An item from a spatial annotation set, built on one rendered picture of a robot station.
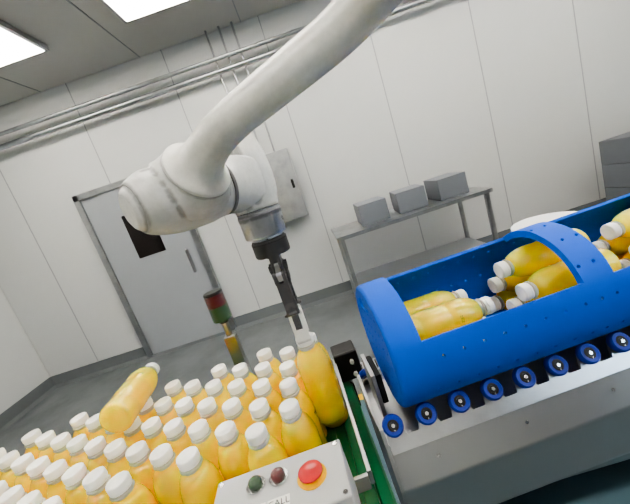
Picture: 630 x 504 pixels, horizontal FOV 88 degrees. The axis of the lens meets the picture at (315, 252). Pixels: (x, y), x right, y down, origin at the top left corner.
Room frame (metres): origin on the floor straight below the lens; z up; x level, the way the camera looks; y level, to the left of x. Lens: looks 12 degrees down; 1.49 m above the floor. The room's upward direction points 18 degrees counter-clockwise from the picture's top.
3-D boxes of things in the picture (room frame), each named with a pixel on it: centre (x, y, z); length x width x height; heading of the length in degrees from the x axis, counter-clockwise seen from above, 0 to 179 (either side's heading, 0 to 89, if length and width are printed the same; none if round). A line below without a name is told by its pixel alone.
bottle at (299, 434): (0.56, 0.14, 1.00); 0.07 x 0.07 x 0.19
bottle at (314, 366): (0.67, 0.08, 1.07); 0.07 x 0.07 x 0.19
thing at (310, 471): (0.39, 0.10, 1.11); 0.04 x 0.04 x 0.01
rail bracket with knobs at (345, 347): (0.89, 0.01, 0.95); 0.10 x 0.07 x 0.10; 2
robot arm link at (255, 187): (0.66, 0.09, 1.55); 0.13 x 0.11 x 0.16; 140
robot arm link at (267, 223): (0.67, 0.08, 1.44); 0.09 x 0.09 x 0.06
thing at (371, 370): (0.69, -0.04, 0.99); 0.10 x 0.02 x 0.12; 2
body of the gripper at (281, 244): (0.67, 0.08, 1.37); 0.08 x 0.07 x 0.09; 2
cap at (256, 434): (0.52, 0.20, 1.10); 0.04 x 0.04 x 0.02
